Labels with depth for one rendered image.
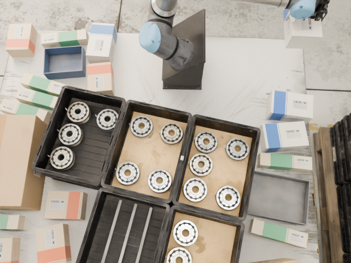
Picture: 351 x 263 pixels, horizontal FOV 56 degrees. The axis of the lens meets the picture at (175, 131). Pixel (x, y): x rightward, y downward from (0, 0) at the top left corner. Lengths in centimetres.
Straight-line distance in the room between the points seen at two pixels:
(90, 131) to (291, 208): 99
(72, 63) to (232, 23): 145
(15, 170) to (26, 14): 183
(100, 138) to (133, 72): 45
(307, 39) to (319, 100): 126
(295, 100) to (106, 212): 103
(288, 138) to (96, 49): 105
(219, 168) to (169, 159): 23
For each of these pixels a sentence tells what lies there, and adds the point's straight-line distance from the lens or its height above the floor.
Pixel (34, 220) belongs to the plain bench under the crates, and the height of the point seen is 70.
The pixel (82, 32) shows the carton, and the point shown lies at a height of 76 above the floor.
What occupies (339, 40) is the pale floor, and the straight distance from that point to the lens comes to 300.
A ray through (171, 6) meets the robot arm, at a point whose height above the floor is 114.
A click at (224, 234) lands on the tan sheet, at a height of 83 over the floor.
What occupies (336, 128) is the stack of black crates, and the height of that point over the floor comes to 26.
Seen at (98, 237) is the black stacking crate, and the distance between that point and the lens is 148.
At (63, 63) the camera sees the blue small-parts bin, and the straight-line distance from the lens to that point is 191.
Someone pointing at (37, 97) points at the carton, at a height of 76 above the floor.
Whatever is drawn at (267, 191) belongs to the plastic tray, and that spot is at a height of 70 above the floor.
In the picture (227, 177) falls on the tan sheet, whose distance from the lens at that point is 148.
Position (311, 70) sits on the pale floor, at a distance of 278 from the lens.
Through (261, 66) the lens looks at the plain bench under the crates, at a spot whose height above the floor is 70.
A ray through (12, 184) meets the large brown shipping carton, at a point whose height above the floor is 90.
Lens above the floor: 227
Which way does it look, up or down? 72 degrees down
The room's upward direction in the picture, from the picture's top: 2 degrees counter-clockwise
